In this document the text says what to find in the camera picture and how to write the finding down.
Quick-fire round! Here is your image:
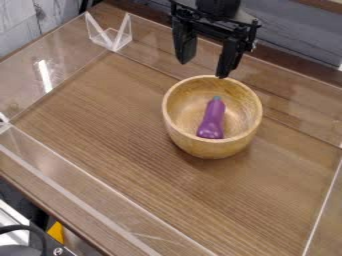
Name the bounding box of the brown wooden bowl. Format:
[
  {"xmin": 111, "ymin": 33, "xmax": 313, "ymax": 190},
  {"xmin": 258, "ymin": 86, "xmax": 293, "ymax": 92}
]
[{"xmin": 162, "ymin": 75, "xmax": 263, "ymax": 159}]

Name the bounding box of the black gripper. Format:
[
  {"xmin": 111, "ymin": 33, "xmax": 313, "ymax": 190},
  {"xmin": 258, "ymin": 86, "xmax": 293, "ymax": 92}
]
[{"xmin": 170, "ymin": 0, "xmax": 261, "ymax": 79}]

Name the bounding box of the black cable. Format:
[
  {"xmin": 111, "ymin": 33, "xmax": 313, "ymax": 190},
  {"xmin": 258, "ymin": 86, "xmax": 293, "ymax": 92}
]
[{"xmin": 0, "ymin": 224, "xmax": 48, "ymax": 256}]

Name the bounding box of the yellow black device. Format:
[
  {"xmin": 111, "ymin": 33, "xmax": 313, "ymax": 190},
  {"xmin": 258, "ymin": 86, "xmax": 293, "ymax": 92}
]
[{"xmin": 28, "ymin": 222, "xmax": 99, "ymax": 256}]

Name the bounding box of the clear acrylic tray wall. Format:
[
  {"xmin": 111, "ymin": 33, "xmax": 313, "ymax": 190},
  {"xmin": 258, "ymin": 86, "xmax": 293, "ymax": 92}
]
[{"xmin": 0, "ymin": 113, "xmax": 216, "ymax": 256}]

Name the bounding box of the clear acrylic corner bracket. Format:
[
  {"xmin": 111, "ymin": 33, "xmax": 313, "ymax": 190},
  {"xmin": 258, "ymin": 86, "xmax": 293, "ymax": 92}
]
[{"xmin": 84, "ymin": 13, "xmax": 132, "ymax": 52}]

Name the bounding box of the purple toy eggplant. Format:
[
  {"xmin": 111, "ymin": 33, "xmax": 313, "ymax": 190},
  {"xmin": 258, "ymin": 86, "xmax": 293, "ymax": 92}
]
[{"xmin": 196, "ymin": 96, "xmax": 226, "ymax": 139}]

